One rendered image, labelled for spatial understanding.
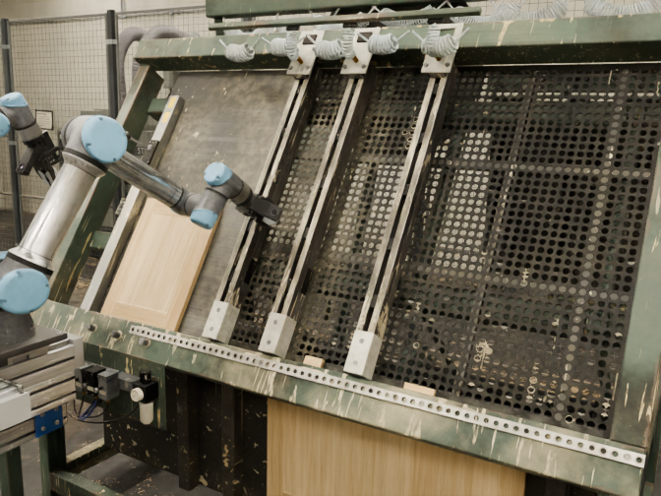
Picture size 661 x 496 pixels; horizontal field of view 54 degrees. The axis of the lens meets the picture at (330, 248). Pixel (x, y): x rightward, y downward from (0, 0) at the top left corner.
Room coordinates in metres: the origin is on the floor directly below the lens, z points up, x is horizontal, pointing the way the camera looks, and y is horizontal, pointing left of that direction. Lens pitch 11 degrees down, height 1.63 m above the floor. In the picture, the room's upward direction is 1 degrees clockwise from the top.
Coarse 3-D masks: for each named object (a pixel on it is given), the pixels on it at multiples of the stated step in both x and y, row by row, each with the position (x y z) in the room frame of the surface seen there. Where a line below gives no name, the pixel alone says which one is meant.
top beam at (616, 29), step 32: (384, 32) 2.38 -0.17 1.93; (416, 32) 2.31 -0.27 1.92; (448, 32) 2.25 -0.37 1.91; (480, 32) 2.19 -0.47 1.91; (512, 32) 2.13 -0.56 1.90; (544, 32) 2.08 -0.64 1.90; (576, 32) 2.03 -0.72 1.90; (608, 32) 1.99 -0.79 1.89; (640, 32) 1.94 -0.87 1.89; (160, 64) 2.92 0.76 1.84; (192, 64) 2.84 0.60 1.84; (224, 64) 2.75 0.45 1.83; (256, 64) 2.68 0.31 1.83; (288, 64) 2.60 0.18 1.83; (320, 64) 2.54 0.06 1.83; (384, 64) 2.41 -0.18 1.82; (416, 64) 2.35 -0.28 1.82; (480, 64) 2.24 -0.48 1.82
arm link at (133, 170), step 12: (132, 156) 1.88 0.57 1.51; (108, 168) 1.84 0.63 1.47; (120, 168) 1.84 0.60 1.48; (132, 168) 1.86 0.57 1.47; (144, 168) 1.89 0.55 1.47; (132, 180) 1.88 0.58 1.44; (144, 180) 1.89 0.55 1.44; (156, 180) 1.91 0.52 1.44; (168, 180) 1.95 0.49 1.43; (156, 192) 1.92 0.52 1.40; (168, 192) 1.94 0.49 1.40; (180, 192) 1.97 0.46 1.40; (168, 204) 1.96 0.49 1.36; (180, 204) 1.97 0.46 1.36
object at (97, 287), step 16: (176, 96) 2.78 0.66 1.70; (176, 112) 2.76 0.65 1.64; (160, 128) 2.71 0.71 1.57; (160, 144) 2.68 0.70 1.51; (144, 192) 2.59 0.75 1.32; (128, 208) 2.54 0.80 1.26; (128, 224) 2.52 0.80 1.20; (112, 240) 2.48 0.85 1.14; (112, 256) 2.45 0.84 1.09; (96, 272) 2.43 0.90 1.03; (112, 272) 2.44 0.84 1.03; (96, 288) 2.38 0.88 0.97; (96, 304) 2.37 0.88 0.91
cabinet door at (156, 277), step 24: (144, 216) 2.51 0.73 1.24; (168, 216) 2.46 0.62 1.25; (144, 240) 2.45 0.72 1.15; (168, 240) 2.39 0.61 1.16; (192, 240) 2.34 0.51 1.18; (144, 264) 2.38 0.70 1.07; (168, 264) 2.33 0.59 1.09; (192, 264) 2.28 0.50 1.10; (120, 288) 2.36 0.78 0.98; (144, 288) 2.31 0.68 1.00; (168, 288) 2.27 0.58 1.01; (192, 288) 2.23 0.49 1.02; (120, 312) 2.30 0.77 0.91; (144, 312) 2.25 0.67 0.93; (168, 312) 2.20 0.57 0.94
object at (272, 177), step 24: (288, 48) 2.37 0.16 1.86; (312, 48) 2.47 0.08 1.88; (288, 72) 2.46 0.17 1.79; (312, 72) 2.47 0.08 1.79; (312, 96) 2.47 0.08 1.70; (288, 120) 2.41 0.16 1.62; (288, 144) 2.34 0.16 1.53; (264, 168) 2.31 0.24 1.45; (288, 168) 2.35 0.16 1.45; (264, 192) 2.25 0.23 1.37; (240, 240) 2.18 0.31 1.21; (264, 240) 2.22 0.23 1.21; (240, 264) 2.12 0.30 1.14; (240, 288) 2.11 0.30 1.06; (216, 312) 2.05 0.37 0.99; (216, 336) 2.00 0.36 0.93
